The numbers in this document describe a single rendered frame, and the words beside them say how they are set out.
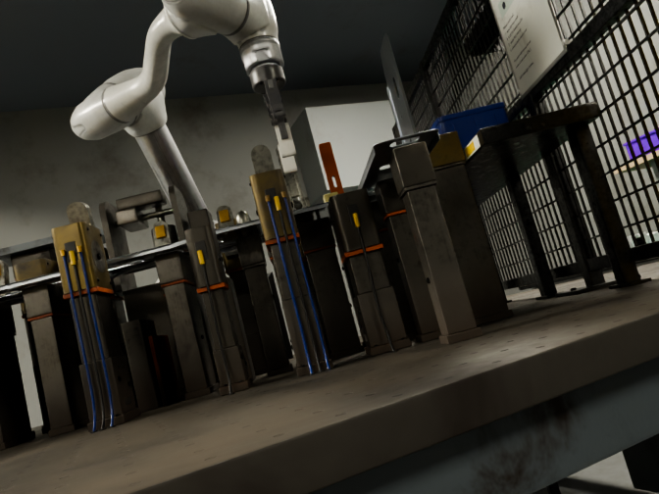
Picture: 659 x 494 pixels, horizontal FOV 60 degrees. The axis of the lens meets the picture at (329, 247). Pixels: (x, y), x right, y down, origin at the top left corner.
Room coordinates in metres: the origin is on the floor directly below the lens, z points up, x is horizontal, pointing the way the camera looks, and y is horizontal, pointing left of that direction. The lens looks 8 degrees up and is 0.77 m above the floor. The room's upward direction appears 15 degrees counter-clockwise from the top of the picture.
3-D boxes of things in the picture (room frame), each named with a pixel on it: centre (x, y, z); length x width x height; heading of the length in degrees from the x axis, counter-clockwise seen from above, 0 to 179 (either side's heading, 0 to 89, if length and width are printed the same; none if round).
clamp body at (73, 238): (0.96, 0.43, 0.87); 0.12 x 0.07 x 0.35; 4
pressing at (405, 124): (1.19, -0.23, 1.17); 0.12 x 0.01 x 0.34; 4
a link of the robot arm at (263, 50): (1.18, 0.04, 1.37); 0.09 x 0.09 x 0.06
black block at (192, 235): (0.99, 0.22, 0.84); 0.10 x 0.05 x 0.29; 4
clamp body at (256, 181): (0.96, 0.08, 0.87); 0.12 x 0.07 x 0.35; 4
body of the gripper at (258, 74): (1.18, 0.04, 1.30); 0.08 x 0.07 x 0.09; 4
